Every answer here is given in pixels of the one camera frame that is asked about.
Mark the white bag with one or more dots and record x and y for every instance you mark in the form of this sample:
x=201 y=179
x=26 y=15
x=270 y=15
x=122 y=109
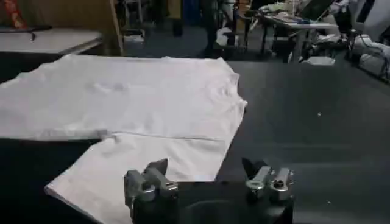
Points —
x=224 y=36

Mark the white shirt with red print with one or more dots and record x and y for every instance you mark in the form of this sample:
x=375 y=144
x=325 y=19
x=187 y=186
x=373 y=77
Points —
x=137 y=100

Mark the blue cabinet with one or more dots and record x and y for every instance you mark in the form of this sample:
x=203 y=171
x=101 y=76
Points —
x=191 y=10

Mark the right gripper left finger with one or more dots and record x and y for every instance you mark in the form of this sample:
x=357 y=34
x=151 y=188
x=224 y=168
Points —
x=158 y=181

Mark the cluttered white desk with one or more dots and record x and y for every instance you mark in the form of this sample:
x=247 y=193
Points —
x=297 y=24

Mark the white side table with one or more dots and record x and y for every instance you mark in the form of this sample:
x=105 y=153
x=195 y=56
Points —
x=45 y=41

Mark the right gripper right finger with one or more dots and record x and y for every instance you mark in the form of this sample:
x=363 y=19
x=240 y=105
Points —
x=268 y=179

